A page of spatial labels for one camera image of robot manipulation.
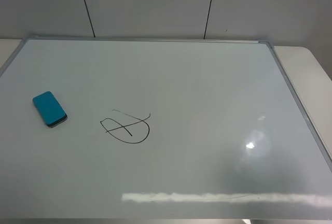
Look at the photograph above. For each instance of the teal whiteboard eraser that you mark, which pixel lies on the teal whiteboard eraser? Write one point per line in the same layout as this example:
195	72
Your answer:
49	109

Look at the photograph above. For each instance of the white whiteboard with aluminium frame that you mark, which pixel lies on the white whiteboard with aluminium frame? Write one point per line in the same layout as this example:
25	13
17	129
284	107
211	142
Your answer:
158	129

